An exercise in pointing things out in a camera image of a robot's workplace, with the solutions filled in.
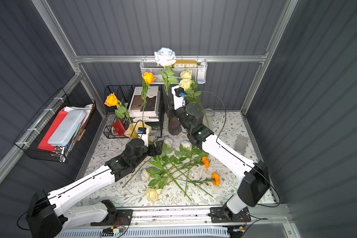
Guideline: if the yellow wavy glass vase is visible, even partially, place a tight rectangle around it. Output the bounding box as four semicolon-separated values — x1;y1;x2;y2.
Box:
124;121;152;138

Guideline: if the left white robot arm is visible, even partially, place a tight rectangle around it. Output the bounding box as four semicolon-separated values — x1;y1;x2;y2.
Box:
25;138;164;238

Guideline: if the purple ribbed glass vase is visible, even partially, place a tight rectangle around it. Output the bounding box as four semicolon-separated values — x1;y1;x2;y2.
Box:
166;106;181;135

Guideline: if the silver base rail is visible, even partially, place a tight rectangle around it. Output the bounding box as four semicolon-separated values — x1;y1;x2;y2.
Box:
43;205;301;238

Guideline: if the white wire hanging basket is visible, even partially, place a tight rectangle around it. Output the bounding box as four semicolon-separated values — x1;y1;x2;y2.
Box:
139;58;208;84

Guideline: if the black wire desk organizer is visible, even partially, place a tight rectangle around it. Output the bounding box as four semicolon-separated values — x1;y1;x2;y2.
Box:
103;85;165;139

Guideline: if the grey packet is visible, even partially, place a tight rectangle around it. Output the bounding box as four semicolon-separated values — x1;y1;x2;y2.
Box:
234;135;249;156

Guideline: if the pale blue rose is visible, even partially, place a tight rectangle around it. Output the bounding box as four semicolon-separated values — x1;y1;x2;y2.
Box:
154;48;177;95

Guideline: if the light blue flat case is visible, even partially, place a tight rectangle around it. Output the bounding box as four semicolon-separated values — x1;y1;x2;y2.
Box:
48;110;86;147

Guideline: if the red leather wallet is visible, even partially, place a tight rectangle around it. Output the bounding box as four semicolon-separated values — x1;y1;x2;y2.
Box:
112;119;126;136

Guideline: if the clear glass vase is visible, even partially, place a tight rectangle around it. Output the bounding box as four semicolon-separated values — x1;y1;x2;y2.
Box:
203;109;215;130

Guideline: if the cream rose on mat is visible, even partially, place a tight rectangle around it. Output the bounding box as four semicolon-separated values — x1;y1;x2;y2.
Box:
145;188;162;202

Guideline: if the cream rose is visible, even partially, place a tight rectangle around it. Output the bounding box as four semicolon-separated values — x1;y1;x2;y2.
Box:
179;79;205;114
180;69;192;80
145;188;162;202

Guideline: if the orange rose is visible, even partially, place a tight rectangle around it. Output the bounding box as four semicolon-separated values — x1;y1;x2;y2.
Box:
141;72;156;120
104;93;132;124

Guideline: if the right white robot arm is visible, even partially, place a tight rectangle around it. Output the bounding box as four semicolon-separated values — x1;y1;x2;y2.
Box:
174;103;270;220

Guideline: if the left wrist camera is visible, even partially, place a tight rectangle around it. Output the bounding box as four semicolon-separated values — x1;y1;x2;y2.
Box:
137;128;150;147

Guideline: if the black wire side basket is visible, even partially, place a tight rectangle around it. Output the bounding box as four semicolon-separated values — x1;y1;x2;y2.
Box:
14;89;96;163

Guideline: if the orange marigold lower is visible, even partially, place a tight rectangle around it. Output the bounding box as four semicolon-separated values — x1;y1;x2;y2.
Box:
211;173;220;186

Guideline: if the floral patterned table mat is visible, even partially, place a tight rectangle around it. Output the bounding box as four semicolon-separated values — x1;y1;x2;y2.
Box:
70;110;276;208

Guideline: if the red folder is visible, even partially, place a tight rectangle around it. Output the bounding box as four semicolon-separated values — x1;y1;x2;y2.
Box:
37;110;68;151

